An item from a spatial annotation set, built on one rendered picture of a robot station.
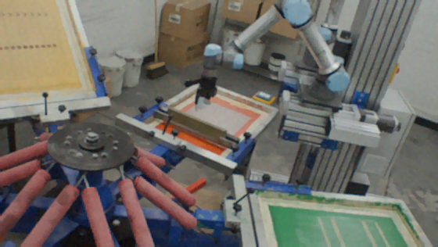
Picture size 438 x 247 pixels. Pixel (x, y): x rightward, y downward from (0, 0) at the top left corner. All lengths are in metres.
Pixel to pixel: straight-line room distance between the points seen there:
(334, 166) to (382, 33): 0.89
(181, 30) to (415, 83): 2.98
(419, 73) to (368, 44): 3.26
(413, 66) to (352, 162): 3.05
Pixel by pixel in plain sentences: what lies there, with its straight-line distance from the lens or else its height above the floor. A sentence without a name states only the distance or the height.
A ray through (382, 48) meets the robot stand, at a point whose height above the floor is 1.55.
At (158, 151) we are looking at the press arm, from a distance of 1.99.
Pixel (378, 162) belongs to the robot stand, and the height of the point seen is 0.87.
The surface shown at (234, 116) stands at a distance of 2.60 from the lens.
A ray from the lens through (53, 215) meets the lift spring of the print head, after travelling 1.40.
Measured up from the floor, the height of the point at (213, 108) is 0.95.
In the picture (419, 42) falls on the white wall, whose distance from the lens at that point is 5.62.
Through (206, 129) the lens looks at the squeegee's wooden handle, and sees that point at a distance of 2.25.
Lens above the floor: 2.15
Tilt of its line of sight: 29 degrees down
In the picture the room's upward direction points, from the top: 11 degrees clockwise
